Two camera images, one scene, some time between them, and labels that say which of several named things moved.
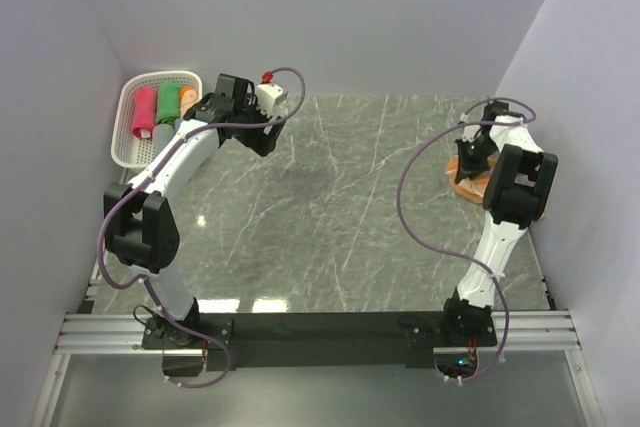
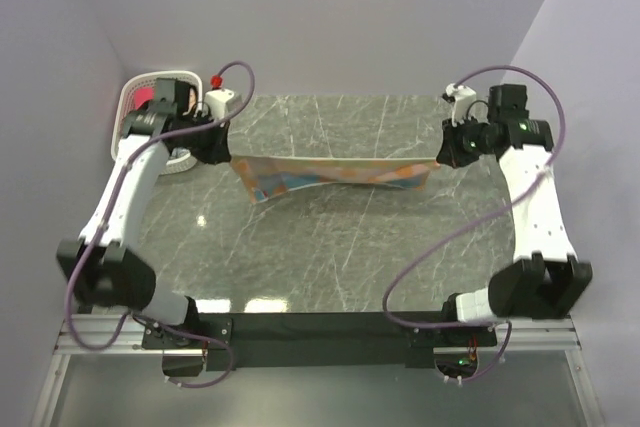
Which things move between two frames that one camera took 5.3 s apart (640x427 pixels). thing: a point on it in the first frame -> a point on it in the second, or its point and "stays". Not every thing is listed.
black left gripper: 262,143 -> 219,149
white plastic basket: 128,150 stays
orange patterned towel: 474,187 -> 259,175
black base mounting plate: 315,342 stays
